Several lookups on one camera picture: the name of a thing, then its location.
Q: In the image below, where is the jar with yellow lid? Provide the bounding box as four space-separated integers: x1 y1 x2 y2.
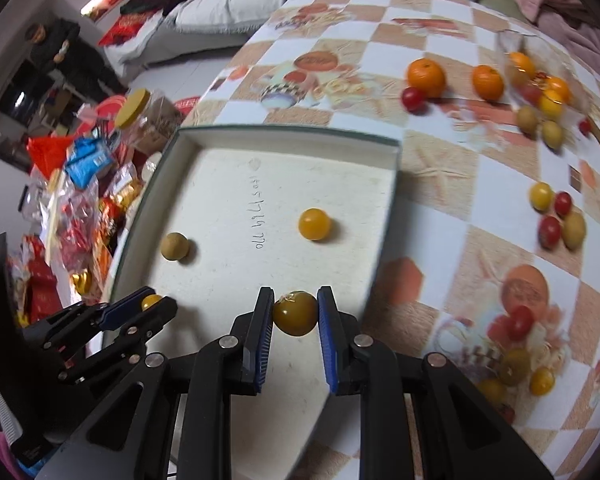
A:
116 88 152 130

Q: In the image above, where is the shallow white cardboard box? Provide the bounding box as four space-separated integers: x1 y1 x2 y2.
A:
105 125 404 466

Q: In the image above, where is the person's left forearm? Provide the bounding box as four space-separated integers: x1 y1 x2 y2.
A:
0 430 27 480

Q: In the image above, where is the olive green cherry tomato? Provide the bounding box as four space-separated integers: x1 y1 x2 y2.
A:
498 349 532 387
517 105 539 135
562 211 587 251
541 120 564 150

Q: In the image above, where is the beige-green tomato in tray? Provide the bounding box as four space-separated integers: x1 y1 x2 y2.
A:
160 232 189 261

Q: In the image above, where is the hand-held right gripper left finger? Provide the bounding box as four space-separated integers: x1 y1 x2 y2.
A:
35 286 276 480

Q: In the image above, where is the person in black clothes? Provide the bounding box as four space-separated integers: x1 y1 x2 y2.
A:
0 19 128 128

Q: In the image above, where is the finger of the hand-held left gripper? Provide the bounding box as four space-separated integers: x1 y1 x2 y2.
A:
22 286 157 357
55 295 179 386

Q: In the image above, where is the pile of snack packets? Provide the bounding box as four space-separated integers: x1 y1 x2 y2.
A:
7 97 153 326

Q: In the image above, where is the pink blanket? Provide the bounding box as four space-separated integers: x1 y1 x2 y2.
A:
481 0 600 91

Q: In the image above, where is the large orange mandarin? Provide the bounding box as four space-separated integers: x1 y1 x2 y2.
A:
406 58 447 99

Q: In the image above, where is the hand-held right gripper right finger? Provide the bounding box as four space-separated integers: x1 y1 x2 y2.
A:
317 286 554 480

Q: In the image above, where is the clear plastic bag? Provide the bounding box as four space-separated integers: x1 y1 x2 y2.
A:
495 29 573 126

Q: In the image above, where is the olive yellow cherry tomato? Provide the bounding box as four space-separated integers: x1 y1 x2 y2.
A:
272 290 319 338

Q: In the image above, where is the red cushion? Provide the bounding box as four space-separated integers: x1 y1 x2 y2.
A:
98 12 167 47

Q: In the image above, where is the checkered printed tablecloth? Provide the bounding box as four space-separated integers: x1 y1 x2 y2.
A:
167 0 600 480

